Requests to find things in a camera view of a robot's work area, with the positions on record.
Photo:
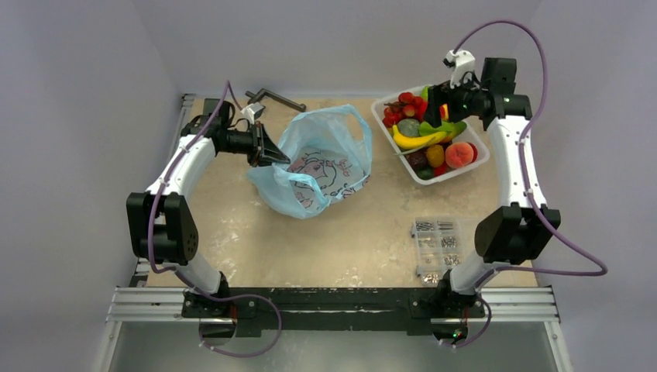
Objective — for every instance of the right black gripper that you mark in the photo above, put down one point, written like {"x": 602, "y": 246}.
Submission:
{"x": 438, "y": 102}

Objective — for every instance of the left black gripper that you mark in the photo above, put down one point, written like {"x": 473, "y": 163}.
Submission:
{"x": 263, "y": 146}

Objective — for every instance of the light blue plastic bag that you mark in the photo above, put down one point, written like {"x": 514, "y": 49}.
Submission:
{"x": 331, "y": 153}

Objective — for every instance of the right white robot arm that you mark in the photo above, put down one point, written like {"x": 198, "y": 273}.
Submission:
{"x": 521, "y": 226}

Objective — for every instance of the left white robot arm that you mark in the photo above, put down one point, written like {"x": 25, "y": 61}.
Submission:
{"x": 161, "y": 226}

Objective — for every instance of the red fake grape bunch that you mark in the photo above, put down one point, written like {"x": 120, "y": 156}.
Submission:
{"x": 407, "y": 106}

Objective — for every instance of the green fake mango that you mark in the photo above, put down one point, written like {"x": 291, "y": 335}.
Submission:
{"x": 452, "y": 129}

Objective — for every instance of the grey-green fake fruit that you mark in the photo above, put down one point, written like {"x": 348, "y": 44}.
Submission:
{"x": 409, "y": 127}

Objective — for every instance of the yellow fake banana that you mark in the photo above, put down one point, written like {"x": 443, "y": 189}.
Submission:
{"x": 410, "y": 143}

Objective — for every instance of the small yellow fake fruit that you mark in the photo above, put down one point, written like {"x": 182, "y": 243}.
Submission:
{"x": 435, "y": 155}

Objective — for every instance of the fake peach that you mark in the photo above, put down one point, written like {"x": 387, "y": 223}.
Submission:
{"x": 461, "y": 154}

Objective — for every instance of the white plastic fruit tray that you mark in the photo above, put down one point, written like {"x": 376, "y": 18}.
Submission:
{"x": 431, "y": 175}

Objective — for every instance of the clear screw organizer box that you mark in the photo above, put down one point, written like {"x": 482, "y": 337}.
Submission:
{"x": 439, "y": 247}

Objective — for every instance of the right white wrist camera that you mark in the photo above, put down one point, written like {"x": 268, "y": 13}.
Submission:
{"x": 462, "y": 65}

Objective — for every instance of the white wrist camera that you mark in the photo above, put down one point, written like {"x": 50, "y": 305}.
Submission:
{"x": 253, "y": 111}
{"x": 462, "y": 65}

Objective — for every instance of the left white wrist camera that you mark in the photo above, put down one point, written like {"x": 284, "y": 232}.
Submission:
{"x": 253, "y": 111}

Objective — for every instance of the dark metal crank handle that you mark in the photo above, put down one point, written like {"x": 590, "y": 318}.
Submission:
{"x": 266, "y": 93}

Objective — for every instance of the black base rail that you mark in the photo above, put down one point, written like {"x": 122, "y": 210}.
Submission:
{"x": 415, "y": 311}

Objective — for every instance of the aluminium frame rail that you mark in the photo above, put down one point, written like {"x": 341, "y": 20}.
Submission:
{"x": 521, "y": 305}

